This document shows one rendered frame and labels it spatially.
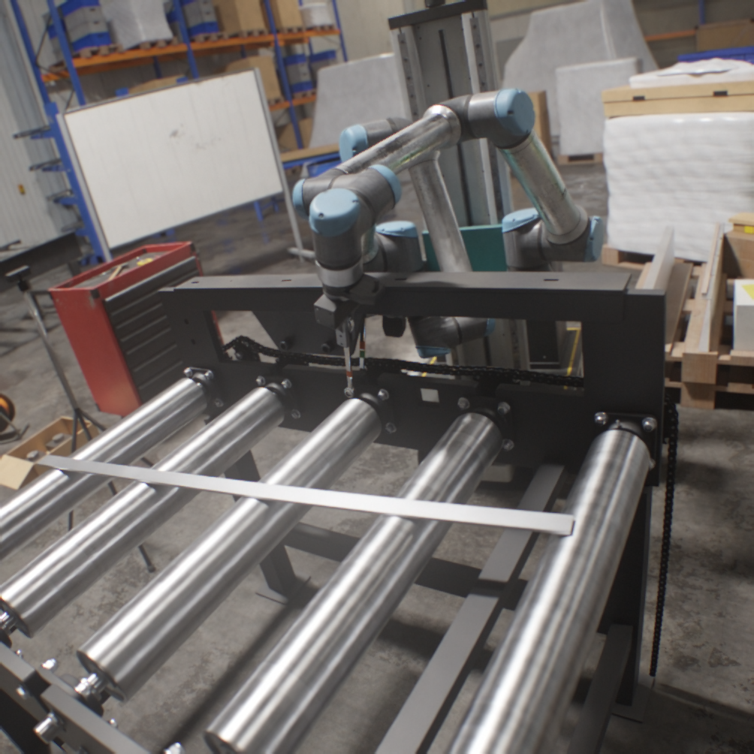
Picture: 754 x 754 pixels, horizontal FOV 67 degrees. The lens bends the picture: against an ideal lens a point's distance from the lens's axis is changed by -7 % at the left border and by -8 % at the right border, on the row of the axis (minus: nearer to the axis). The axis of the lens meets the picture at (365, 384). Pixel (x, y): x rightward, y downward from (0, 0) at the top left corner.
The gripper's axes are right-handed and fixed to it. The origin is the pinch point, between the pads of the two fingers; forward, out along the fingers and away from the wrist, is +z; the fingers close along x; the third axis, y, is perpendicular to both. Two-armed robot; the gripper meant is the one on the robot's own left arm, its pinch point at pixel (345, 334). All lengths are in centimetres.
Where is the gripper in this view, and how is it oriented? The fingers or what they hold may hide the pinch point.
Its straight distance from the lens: 133.9
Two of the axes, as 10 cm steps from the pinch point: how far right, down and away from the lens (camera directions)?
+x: -5.2, 6.7, -5.3
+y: -8.5, -3.8, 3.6
